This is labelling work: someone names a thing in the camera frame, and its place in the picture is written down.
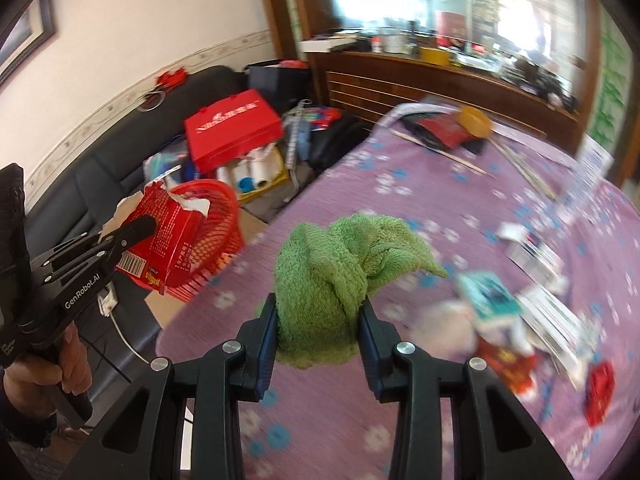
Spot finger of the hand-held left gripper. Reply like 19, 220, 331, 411
32, 216, 157, 283

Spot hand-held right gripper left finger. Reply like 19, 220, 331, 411
60, 292, 279, 480

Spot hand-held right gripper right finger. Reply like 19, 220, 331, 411
357, 296, 573, 480

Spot torn red snack packet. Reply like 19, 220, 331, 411
102, 182, 213, 295

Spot green towel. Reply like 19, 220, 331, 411
274, 212, 450, 372

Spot red plastic basket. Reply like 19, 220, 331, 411
165, 180, 246, 303

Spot large white medicine box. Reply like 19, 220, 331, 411
520, 285, 601, 391

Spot person's left forearm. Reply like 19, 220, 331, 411
0, 385, 53, 453

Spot person's left hand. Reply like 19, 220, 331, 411
4, 322, 93, 416

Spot black sofa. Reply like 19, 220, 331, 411
22, 65, 248, 361

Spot crumpled white tissue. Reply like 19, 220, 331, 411
415, 300, 481, 361

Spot purple floral tablecloth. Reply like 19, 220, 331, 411
155, 105, 640, 480

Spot bundle of white paper rolls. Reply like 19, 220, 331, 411
217, 147, 291, 196

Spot small teal box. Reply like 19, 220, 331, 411
457, 270, 521, 321

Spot red gift box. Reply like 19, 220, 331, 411
184, 89, 286, 176

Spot red printed wrapper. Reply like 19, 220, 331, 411
475, 335, 538, 396

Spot red bow decoration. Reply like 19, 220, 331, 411
156, 67, 190, 90

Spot small white medicine box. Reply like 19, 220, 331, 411
500, 222, 563, 281

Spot colourful plastic bag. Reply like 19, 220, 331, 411
285, 102, 341, 171

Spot dark blue paper bag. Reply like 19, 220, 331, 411
247, 60, 313, 111

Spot black bag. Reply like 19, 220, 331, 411
310, 117, 373, 171

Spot wooden chopstick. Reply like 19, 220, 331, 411
390, 130, 488, 176

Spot flat red packet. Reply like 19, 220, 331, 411
415, 112, 476, 148

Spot packaged chopsticks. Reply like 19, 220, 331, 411
492, 140, 558, 201

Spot crumpled red wrapper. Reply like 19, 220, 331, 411
585, 360, 616, 428

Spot yellow box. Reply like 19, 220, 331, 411
457, 105, 493, 138

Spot wooden sideboard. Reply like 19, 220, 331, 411
300, 40, 586, 136

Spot white lotion tube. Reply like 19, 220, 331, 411
562, 132, 615, 211

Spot metal pot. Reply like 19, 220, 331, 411
380, 27, 408, 55

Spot window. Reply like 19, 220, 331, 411
330, 0, 591, 111

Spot white charger cable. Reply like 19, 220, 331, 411
97, 285, 151, 366

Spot framed wall picture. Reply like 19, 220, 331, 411
0, 0, 56, 86

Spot green bamboo wall decal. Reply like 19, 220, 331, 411
597, 15, 636, 151

